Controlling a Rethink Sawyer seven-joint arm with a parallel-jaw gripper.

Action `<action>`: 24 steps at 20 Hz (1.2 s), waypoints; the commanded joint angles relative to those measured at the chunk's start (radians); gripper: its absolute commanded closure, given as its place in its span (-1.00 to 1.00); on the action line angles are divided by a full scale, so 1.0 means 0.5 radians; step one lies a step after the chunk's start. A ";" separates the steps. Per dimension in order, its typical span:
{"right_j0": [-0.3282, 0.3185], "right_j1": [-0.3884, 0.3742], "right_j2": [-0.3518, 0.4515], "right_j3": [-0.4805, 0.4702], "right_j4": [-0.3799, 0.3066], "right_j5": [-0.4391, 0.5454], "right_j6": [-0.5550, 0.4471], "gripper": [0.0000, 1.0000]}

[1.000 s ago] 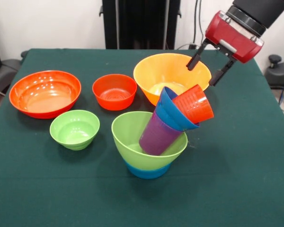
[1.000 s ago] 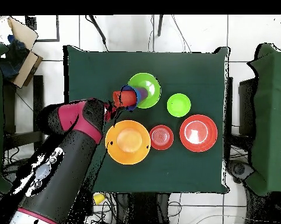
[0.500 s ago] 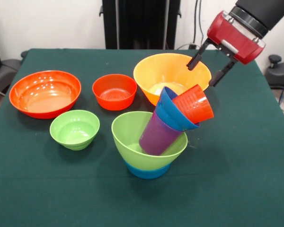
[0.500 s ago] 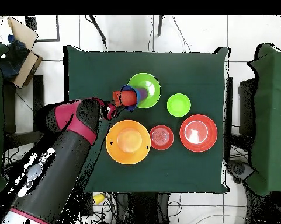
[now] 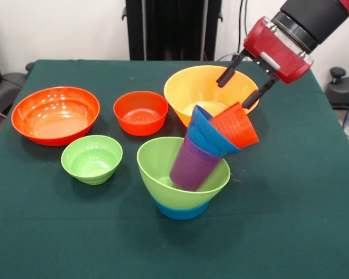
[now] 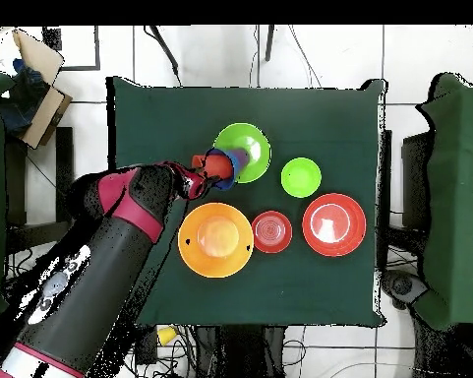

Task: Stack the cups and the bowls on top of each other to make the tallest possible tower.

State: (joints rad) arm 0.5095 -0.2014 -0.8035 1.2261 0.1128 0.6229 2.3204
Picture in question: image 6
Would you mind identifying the cardboard box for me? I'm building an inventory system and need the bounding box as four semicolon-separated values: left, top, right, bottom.
11;27;74;151

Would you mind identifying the grey chair base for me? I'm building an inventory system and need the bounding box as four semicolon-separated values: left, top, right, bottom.
379;269;429;311

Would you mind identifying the blue cloth bundle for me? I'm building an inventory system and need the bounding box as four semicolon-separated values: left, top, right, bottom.
0;58;50;134

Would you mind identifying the thick black cable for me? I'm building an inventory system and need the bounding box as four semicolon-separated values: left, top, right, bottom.
143;25;185;89

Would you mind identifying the dark green table cloth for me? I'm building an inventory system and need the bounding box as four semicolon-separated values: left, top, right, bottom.
106;75;387;328

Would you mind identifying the red plastic cup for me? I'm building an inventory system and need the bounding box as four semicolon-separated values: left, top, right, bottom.
191;153;235;181

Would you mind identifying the tangle of cables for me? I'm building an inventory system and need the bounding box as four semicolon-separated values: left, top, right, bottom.
3;235;200;378

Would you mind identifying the purple plastic cup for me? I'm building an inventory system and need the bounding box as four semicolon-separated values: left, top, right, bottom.
231;148;251;168

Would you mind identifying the black chair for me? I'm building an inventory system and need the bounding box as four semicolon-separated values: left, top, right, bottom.
400;130;435;230

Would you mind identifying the yellow plastic cup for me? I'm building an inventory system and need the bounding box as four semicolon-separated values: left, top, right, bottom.
156;325;179;347

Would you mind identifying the black pole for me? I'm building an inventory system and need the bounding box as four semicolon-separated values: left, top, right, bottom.
264;25;277;63

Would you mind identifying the small red plastic bowl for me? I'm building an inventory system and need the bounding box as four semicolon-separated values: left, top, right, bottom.
251;210;294;254

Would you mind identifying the large red plastic bowl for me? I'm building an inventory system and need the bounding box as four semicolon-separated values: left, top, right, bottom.
301;192;368;258

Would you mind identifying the large orange plastic bowl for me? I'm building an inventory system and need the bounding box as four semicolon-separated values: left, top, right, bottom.
177;202;256;280

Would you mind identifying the thin black cable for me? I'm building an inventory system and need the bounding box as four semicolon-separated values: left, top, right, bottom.
286;25;324;89

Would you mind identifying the dark blue plastic bowl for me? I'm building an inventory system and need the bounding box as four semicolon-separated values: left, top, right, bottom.
204;147;240;193

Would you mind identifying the large green plastic bowl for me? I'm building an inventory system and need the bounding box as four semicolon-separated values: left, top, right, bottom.
212;122;272;185

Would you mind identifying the small green plastic bowl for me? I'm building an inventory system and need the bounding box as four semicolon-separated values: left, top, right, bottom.
280;157;323;199

